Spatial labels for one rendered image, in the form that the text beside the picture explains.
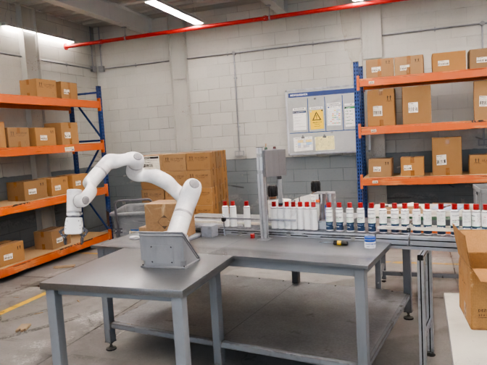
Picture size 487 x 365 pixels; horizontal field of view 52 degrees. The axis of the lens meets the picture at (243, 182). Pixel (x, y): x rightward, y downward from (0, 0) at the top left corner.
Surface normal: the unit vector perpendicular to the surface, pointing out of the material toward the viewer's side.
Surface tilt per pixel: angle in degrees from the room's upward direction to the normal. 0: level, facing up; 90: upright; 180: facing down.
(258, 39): 90
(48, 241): 90
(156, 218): 90
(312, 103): 90
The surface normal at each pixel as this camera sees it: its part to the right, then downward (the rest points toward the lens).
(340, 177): -0.33, 0.11
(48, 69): 0.94, -0.03
